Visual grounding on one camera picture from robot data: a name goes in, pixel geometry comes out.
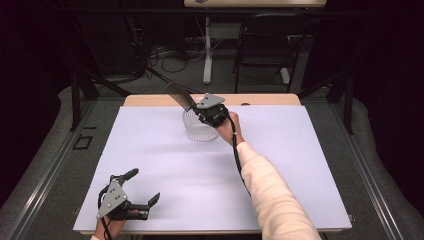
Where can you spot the person's left hand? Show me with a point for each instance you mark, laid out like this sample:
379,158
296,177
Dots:
111,228

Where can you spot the white table cover sheet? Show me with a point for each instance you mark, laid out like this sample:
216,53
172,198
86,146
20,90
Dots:
166,160

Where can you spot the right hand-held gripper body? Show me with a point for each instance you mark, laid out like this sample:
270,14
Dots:
213,111

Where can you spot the grey metal floor rail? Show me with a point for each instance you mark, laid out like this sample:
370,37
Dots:
370,173
43,180

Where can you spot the black folding chair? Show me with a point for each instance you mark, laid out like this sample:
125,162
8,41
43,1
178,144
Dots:
266,43

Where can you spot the wooden table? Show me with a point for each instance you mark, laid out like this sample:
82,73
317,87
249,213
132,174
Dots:
266,99

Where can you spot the white-legged background table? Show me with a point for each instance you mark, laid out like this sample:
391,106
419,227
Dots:
208,50

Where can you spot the white plastic slotted basket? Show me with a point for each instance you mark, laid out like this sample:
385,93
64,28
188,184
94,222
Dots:
198,131

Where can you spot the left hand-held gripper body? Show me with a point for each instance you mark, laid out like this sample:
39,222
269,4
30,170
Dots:
111,200

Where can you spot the black metal frame stand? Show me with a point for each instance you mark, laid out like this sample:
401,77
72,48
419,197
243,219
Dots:
76,100
348,100

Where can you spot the person's right hand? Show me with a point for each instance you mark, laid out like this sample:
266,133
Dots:
231,131

